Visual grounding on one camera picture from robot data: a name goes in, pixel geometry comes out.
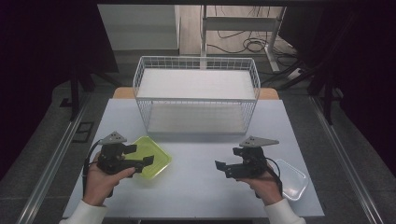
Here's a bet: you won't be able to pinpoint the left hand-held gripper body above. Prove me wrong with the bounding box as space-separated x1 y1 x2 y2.
96 131 129 175

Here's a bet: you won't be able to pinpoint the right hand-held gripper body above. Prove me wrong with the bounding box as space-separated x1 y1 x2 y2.
235 135 280 180

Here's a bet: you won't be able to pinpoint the green plastic container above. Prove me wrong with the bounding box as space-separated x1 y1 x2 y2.
124 135 173 181

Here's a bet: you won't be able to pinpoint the white translucent plastic container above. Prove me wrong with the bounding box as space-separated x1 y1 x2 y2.
273 159 309 202

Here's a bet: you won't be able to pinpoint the white wire shelf rack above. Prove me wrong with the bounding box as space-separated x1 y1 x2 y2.
132 55 262 135

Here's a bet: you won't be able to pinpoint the person's right hand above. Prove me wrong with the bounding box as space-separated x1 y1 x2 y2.
237 163 283 206

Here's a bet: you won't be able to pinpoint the person's left hand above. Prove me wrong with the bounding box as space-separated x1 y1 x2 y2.
82 151 136 206

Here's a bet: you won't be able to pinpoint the wooden table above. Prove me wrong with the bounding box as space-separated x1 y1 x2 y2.
112 86 280 101

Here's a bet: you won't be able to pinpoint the black stand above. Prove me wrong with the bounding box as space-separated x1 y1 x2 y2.
305 12 356 126
58 60 123 122

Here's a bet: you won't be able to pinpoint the white power strip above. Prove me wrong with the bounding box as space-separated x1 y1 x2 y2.
287 67 304 81

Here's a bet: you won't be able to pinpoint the white cabinet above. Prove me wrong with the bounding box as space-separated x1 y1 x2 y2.
97 4 181 57

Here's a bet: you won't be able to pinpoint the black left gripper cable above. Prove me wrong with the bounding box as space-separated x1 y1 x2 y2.
81 139 104 198

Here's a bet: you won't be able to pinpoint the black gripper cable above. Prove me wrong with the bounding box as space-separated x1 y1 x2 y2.
81 139 104 198
264 157 284 200

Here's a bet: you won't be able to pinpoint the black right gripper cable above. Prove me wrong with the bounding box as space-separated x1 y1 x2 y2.
264 157 284 200

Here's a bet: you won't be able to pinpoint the black floor bracket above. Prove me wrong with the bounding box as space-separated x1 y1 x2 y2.
72 121 95 145

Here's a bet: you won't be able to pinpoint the aluminium rail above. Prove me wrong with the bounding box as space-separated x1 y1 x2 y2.
16 92 92 224
308 95 385 224

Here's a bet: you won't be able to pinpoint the black floor cables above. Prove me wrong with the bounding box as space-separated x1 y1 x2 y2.
206 5 301 68

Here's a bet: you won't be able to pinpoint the white metal desk frame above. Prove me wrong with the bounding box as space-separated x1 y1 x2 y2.
200 5 288 73

